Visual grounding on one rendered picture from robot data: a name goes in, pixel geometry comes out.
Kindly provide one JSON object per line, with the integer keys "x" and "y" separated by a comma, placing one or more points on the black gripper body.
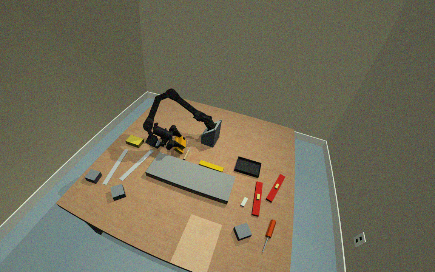
{"x": 168, "y": 135}

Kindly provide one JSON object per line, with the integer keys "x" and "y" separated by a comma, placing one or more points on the long red flat bar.
{"x": 275, "y": 188}
{"x": 257, "y": 199}

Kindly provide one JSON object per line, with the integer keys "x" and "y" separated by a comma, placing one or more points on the grey flat strip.
{"x": 136, "y": 165}
{"x": 115, "y": 167}

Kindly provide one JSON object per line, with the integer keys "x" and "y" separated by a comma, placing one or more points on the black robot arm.
{"x": 172, "y": 94}

